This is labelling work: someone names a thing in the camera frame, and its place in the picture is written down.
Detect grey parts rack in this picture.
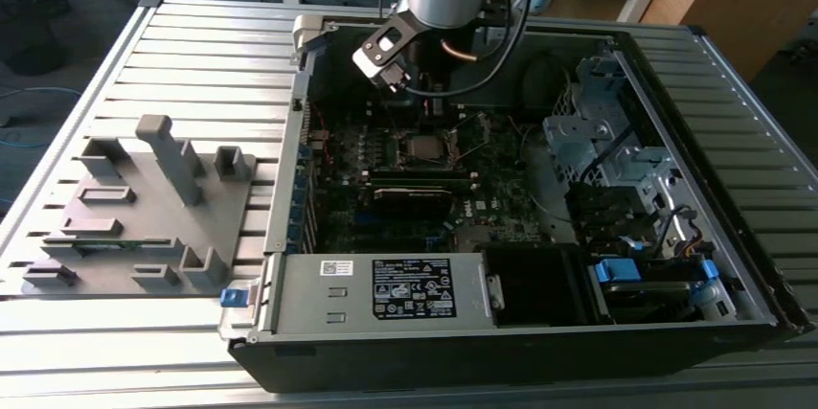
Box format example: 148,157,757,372
18,113,261,296

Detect green motherboard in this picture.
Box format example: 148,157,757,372
305,92,567,257

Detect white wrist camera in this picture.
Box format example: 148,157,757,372
349,11,425,93

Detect grey case latch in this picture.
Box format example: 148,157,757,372
290,14,341,66

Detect thin grey wire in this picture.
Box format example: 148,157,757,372
517,122,539,170

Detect RAM slot black clips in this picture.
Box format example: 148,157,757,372
367,174,474,184
369,165,471,173

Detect black expansion card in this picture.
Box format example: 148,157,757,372
373,185,457,220

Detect thin white wire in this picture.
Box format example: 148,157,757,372
529,188,575,227

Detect small chipset heatsink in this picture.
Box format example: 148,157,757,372
453,225,495,251

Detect white wire bundle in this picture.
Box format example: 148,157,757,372
554,71,585,119

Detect silver green CPU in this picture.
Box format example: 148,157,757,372
410,134,447,160

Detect RAM slot white clips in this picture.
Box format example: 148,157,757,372
367,170,481,178
367,180,481,190

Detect CPU socket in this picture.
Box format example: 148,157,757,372
393,126,466,170

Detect blue disk carrier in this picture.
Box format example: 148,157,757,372
692,258,730,322

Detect blue bracket clip row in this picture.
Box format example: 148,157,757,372
290,139,317,255

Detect green RAM stick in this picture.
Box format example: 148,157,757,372
71,239,142,254

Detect thin red wire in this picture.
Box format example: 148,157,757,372
315,102,339,165

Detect hard disk in blue carrier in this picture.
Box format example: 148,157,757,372
589,256,702,327

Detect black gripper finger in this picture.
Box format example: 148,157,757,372
423,92,451,119

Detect blue floor cable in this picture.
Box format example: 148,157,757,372
0,85,86,149

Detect black PC case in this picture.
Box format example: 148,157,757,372
217,13,818,395

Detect silver drive cage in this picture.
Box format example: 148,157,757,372
541,53,690,240

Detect thick black cable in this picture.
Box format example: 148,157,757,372
577,125,636,190

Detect silver power supply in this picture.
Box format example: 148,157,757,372
253,250,505,334

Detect coloured wire bundle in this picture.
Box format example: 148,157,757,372
652,203,716,261

